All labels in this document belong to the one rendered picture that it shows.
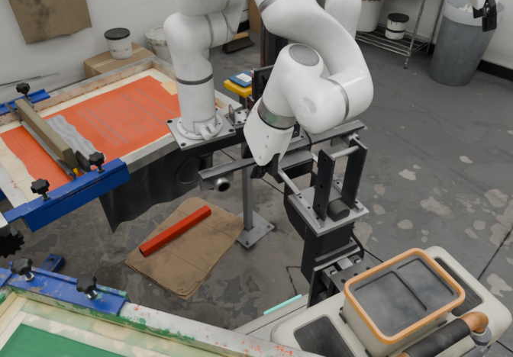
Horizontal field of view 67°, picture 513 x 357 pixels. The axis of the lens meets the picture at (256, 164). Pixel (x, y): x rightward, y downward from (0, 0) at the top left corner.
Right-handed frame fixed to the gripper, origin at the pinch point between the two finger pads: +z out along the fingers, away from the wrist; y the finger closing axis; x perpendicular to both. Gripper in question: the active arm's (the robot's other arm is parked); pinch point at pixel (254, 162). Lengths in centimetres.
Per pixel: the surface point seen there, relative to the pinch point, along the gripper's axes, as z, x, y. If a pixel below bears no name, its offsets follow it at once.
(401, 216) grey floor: 111, 137, -18
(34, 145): 54, -46, -53
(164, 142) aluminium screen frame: 38, -8, -37
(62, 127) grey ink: 54, -37, -60
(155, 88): 53, -1, -76
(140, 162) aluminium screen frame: 40, -16, -31
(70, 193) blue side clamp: 38, -37, -22
